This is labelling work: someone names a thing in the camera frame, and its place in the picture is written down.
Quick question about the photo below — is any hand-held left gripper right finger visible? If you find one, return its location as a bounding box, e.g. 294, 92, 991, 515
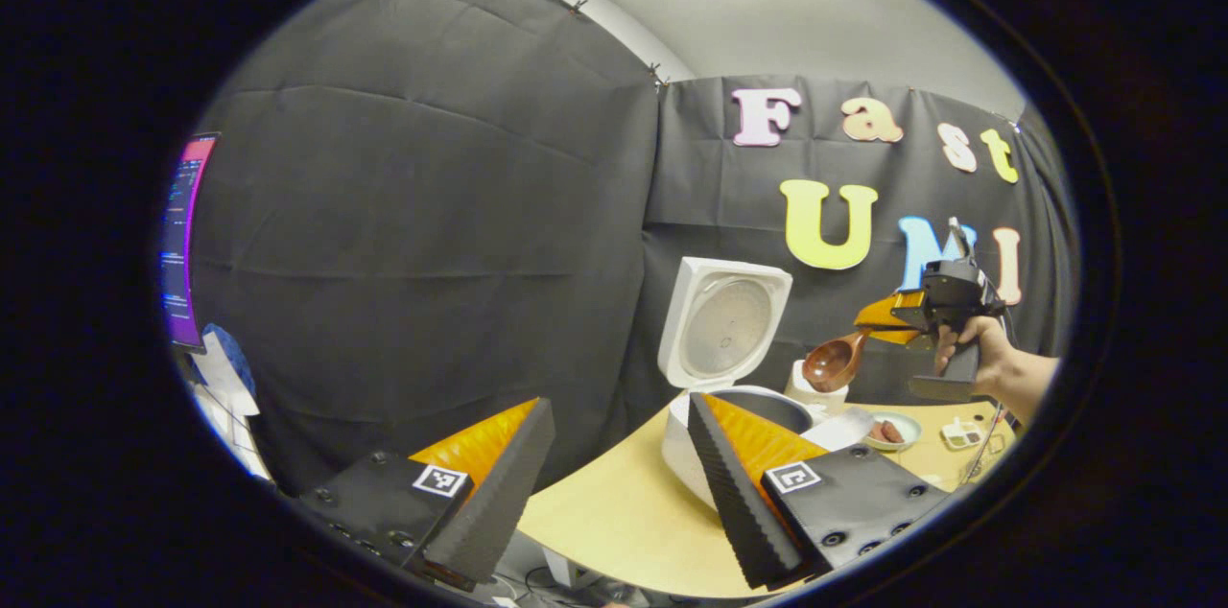
691, 391, 960, 588

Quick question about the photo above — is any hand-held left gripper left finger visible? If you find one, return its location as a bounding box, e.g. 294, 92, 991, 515
297, 399, 555, 590

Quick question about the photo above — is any brown wooden spoon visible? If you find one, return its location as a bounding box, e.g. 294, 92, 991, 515
802, 330, 875, 395

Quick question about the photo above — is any white rice cooker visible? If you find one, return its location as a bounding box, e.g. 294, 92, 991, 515
657, 257, 877, 509

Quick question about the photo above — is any pale green plate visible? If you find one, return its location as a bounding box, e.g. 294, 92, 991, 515
863, 411, 925, 453

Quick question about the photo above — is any white toaster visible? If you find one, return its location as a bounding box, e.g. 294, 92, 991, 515
784, 361, 851, 414

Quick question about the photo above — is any white divided grain dish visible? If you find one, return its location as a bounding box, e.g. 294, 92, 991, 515
940, 418, 985, 452

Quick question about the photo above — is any black backdrop cloth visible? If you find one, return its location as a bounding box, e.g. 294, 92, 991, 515
187, 0, 1080, 494

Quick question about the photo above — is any computer monitor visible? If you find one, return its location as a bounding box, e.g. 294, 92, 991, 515
160, 133, 221, 352

